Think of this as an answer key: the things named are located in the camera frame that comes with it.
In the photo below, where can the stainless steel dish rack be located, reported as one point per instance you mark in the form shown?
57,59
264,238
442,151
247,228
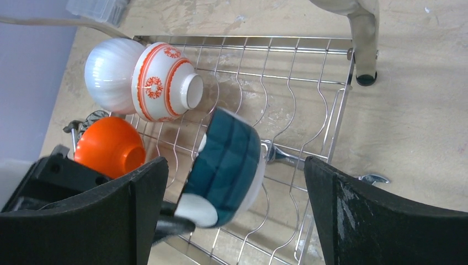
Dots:
283,67

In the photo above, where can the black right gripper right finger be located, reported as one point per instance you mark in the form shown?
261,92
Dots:
358,223

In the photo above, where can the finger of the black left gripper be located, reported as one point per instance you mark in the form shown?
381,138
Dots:
169,225

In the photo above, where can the silver wrench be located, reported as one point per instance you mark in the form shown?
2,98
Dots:
276,155

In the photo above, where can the solid orange bowl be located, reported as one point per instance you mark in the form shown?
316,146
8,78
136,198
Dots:
112,147

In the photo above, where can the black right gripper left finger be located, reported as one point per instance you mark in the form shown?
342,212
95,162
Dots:
113,223

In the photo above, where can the clear plastic organizer box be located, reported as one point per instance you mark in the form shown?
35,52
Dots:
103,11

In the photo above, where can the black hammer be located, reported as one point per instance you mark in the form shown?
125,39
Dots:
73,128

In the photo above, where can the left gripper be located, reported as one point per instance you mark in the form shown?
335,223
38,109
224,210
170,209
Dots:
33,185

